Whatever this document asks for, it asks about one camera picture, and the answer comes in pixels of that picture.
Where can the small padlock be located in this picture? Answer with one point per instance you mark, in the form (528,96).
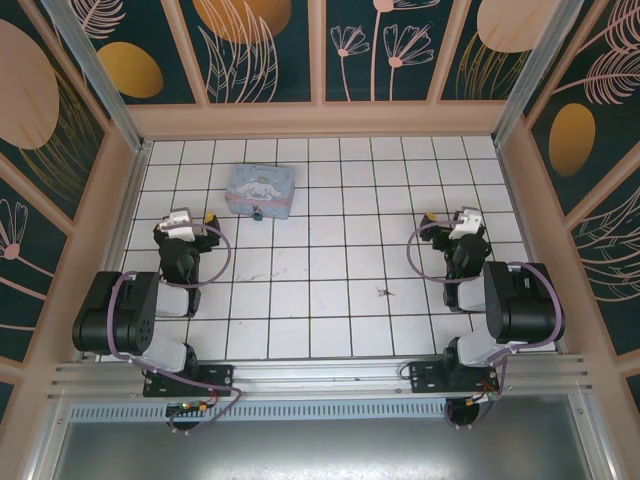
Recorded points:
(257,215)

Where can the blue cartoon tin box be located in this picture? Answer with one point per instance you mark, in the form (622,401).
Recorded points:
(260,187)

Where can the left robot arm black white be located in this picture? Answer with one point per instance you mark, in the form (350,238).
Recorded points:
(125,315)

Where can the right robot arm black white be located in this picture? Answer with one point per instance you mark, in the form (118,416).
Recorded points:
(520,305)

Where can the grey metal sheet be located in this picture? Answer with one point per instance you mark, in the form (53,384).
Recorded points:
(320,450)

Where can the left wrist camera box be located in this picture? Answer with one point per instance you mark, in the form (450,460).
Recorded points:
(181,223)

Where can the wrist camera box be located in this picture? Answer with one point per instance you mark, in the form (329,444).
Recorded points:
(466,223)
(181,223)

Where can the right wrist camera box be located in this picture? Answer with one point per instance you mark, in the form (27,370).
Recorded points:
(466,223)

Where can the aluminium table edge rail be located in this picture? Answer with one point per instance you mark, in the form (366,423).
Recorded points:
(131,200)
(530,210)

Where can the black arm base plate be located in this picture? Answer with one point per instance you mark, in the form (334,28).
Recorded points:
(425,376)
(215,380)

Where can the wide aluminium mounting rail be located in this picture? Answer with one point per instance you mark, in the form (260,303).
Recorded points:
(320,377)

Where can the aluminium frame post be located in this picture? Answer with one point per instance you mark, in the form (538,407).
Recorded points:
(95,75)
(535,75)

